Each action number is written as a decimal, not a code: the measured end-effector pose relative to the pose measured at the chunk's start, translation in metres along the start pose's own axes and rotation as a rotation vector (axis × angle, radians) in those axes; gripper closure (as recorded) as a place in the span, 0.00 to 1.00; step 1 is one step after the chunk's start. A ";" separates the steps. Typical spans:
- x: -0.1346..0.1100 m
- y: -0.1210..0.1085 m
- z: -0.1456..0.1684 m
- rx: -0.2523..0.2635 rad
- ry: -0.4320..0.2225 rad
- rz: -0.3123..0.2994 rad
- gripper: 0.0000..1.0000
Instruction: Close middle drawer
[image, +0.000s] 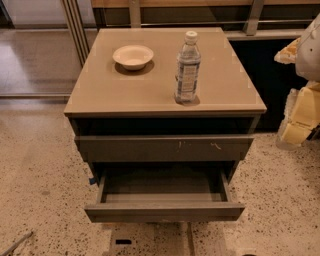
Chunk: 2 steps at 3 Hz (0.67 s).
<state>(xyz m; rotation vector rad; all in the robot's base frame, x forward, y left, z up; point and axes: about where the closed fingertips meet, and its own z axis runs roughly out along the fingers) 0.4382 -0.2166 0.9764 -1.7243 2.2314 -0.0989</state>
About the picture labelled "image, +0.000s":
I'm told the metal window frame post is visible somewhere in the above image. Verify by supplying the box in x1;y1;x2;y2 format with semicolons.
60;0;89;66

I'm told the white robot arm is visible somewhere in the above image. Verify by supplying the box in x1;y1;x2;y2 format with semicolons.
274;14;320;150

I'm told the blue tape piece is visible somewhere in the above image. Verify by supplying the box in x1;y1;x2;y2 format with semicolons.
89;177;96;185

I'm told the wooden railing with posts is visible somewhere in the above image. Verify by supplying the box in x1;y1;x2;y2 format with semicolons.
90;0;320;40

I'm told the grey drawer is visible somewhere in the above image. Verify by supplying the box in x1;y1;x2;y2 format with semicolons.
85;169;244;223
75;135;253;163

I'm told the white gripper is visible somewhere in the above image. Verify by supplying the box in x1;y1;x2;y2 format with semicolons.
274;38;320;150

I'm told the grey metal rod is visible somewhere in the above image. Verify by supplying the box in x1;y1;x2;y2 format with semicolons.
0;232;33;256

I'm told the clear plastic water bottle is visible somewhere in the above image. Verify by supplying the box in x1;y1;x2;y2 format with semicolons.
175;31;201;103

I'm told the grey top drawer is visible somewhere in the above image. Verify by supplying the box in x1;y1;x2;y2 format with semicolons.
75;135;253;163

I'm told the grey drawer cabinet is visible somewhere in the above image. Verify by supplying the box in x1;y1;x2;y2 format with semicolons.
65;28;266;178

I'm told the white ceramic bowl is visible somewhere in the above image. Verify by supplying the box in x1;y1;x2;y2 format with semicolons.
113;45;154;71

